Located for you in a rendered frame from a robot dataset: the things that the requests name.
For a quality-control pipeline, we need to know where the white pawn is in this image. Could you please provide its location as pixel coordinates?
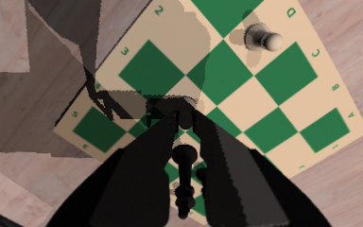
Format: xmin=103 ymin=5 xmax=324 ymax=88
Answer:
xmin=244 ymin=24 xmax=284 ymax=52
xmin=174 ymin=96 xmax=197 ymax=130

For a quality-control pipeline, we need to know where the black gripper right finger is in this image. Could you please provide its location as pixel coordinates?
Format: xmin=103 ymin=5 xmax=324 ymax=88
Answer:
xmin=191 ymin=110 xmax=332 ymax=227

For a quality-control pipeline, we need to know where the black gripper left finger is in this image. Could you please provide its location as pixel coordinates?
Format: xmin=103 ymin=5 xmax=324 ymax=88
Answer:
xmin=45 ymin=110 xmax=180 ymax=227

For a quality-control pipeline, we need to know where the green and cream chessboard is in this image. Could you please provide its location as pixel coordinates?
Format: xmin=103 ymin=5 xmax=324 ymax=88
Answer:
xmin=53 ymin=0 xmax=363 ymax=179

